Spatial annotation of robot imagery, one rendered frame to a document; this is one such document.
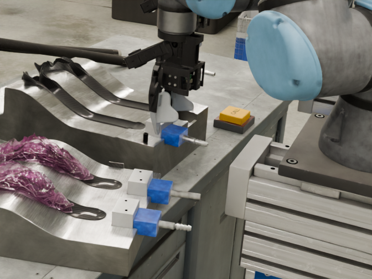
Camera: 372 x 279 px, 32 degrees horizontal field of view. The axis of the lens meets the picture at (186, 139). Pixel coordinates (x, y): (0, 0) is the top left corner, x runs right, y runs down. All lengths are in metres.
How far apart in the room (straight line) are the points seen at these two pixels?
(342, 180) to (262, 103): 0.89
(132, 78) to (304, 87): 1.13
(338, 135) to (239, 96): 0.87
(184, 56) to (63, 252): 0.43
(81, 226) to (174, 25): 0.41
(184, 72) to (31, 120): 0.38
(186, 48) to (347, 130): 0.41
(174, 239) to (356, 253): 0.59
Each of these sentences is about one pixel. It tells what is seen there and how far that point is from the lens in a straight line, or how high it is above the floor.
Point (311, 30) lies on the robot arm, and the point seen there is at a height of 1.25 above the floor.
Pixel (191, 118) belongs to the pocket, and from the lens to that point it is 1.46.
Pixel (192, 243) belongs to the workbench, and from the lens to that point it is 1.59.
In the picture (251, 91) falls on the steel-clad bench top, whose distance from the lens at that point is 1.87.
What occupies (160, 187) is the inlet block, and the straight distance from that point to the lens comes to 1.18.
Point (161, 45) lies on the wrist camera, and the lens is 1.26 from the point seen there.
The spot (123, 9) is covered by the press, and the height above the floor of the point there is 0.10.
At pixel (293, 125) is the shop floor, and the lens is 3.73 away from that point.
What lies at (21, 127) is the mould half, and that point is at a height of 0.85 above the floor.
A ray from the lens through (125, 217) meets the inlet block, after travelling 1.08.
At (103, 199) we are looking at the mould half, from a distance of 1.17.
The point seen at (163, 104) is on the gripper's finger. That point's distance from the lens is 1.28.
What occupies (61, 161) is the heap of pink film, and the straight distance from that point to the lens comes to 1.21.
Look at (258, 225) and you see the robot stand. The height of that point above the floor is 0.90.
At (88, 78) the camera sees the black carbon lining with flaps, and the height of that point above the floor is 0.92.
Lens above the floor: 1.45
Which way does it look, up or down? 25 degrees down
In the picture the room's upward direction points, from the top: 4 degrees clockwise
